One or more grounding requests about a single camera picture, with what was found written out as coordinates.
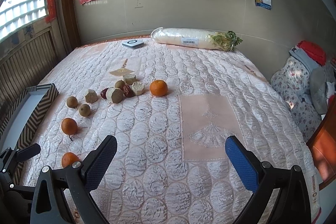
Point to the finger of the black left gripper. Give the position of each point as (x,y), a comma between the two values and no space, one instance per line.
(28,152)

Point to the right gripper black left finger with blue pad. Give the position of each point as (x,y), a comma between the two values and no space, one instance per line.
(80,178)

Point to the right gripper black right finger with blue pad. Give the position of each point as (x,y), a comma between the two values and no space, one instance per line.
(292,203)

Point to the orange with stem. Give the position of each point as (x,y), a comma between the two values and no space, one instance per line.
(69,127)

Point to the brown round fruit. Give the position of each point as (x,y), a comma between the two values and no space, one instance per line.
(72,102)
(84,110)
(119,84)

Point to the red jujube date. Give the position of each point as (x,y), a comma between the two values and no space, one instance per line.
(103,93)
(127,91)

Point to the large cut yam piece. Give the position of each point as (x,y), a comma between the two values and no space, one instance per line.
(114,95)

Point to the white cut piece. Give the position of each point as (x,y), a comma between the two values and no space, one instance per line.
(138,88)
(129,79)

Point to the white cut piece front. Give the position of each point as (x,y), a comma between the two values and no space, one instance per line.
(138,88)

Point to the chevron patterned gift box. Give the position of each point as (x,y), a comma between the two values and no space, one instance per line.
(25,116)

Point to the orange wooden chair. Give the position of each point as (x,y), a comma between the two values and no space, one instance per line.
(323,147)

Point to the wooden radiator cover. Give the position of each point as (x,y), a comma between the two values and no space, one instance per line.
(27,56)

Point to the floral bedding pile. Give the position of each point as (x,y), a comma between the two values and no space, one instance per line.
(306,87)

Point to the red cloth item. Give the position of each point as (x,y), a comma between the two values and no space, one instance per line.
(314,51)

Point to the large orange mid bed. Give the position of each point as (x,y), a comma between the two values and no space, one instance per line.
(158,88)

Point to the window with grille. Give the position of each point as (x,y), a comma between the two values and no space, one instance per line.
(18,13)

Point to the white square device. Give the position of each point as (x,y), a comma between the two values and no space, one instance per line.
(133,44)

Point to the wrapped white daikon radish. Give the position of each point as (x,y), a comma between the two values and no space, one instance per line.
(196,38)

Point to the red paper strip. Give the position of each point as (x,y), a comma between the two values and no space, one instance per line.
(51,8)

